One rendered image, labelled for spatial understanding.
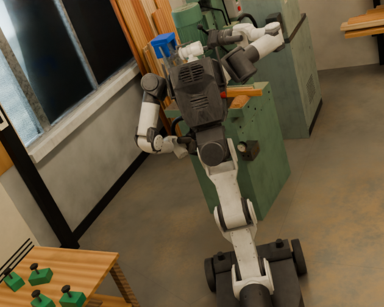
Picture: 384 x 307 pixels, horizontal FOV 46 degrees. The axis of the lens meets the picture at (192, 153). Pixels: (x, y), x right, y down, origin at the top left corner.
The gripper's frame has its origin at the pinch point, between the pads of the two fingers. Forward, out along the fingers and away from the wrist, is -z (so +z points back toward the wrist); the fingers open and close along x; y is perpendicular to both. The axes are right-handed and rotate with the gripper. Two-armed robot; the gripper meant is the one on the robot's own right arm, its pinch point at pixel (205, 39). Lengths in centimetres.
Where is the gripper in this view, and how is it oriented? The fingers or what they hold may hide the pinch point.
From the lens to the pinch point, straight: 272.2
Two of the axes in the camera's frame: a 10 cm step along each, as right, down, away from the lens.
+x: -1.8, 9.6, -2.0
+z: 8.2, 0.4, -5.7
